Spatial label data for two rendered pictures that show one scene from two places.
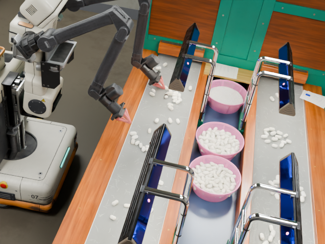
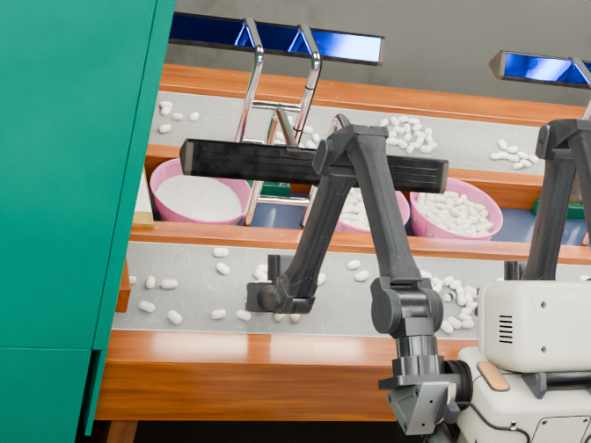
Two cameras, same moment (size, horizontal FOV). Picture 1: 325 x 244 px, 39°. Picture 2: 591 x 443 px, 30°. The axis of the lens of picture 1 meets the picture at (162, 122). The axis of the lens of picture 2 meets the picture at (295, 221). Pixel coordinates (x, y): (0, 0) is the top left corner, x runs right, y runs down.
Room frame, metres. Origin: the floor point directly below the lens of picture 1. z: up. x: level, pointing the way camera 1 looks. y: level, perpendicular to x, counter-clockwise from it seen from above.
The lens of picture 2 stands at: (3.13, 1.78, 2.43)
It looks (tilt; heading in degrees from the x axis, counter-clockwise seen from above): 36 degrees down; 243
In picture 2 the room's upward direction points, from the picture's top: 17 degrees clockwise
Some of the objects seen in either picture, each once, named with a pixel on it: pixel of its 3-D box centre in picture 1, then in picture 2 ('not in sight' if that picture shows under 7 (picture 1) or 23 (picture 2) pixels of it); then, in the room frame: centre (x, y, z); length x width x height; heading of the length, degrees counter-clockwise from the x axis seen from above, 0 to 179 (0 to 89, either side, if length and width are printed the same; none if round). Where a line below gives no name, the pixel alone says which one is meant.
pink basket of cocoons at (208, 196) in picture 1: (213, 180); (451, 219); (1.59, -0.30, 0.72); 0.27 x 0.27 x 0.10
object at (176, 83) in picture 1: (186, 53); (318, 163); (2.16, -0.07, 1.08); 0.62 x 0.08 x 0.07; 175
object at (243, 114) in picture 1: (263, 98); (265, 109); (2.12, -0.54, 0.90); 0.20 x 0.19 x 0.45; 175
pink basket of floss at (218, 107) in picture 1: (225, 98); (198, 202); (2.31, -0.36, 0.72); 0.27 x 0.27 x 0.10
